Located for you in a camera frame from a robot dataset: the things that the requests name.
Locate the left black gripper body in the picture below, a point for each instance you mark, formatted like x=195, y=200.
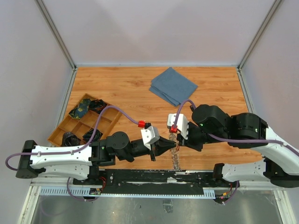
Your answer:
x=153, y=150

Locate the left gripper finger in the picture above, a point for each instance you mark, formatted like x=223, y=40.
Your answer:
x=163, y=142
x=162, y=149

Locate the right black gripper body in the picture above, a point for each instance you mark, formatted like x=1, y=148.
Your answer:
x=196, y=136

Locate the metal disc with keyrings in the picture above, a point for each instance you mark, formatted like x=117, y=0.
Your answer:
x=174, y=154

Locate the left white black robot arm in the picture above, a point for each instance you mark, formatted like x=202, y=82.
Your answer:
x=83, y=162

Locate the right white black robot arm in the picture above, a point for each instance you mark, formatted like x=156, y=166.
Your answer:
x=280, y=160

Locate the folded blue cloth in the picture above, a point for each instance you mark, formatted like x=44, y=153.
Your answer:
x=172, y=87

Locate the black bundle in tray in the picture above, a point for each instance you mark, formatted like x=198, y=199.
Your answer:
x=97, y=105

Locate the blue yellow patterned cloth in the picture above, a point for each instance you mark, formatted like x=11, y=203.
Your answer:
x=81, y=110

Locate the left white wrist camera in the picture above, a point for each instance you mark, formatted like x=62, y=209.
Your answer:
x=150, y=135

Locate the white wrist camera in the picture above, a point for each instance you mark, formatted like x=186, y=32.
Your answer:
x=150, y=135
x=180, y=122

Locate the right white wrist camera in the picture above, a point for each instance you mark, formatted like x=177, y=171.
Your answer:
x=180, y=122

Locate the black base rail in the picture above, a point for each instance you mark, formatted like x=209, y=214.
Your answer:
x=153, y=182

